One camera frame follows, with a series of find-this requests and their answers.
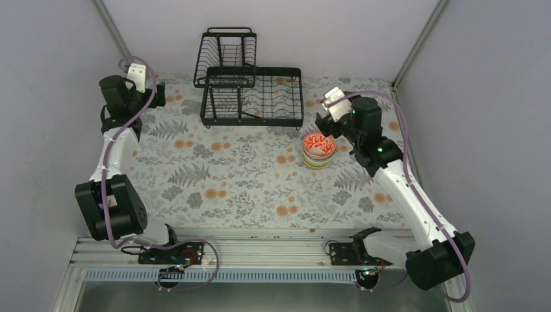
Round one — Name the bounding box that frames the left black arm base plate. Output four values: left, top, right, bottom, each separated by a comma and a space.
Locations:
138, 242, 205, 266

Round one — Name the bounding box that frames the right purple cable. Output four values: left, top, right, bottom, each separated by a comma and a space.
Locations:
327, 90, 470, 304

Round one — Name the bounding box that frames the yellow-green bowl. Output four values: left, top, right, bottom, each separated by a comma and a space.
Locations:
304, 162, 331, 167

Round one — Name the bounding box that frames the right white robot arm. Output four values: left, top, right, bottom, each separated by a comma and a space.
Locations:
315, 96, 476, 294

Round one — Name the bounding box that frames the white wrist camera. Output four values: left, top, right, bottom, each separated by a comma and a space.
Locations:
125, 63, 147, 93
322, 87, 352, 122

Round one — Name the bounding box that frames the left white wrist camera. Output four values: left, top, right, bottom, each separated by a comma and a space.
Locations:
125, 63, 147, 93

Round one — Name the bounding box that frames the black wire dish rack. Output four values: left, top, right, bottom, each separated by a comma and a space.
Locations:
193, 27, 304, 129

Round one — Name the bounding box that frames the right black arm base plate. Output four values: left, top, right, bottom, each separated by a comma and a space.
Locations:
324, 240, 383, 266

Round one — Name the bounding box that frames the red patterned white bowl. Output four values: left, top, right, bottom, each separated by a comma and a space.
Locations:
302, 131, 337, 160

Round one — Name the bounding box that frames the pale green bowl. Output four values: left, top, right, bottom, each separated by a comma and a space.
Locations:
302, 153, 333, 162

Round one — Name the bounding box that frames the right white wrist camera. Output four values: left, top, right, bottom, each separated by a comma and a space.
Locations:
322, 87, 352, 122

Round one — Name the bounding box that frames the grey slotted cable duct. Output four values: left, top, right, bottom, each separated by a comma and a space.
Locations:
83, 268, 357, 284

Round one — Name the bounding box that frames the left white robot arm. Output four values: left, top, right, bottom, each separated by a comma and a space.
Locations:
75, 69, 181, 263

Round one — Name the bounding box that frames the aluminium rail frame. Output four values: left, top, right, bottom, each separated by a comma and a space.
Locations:
53, 229, 474, 311

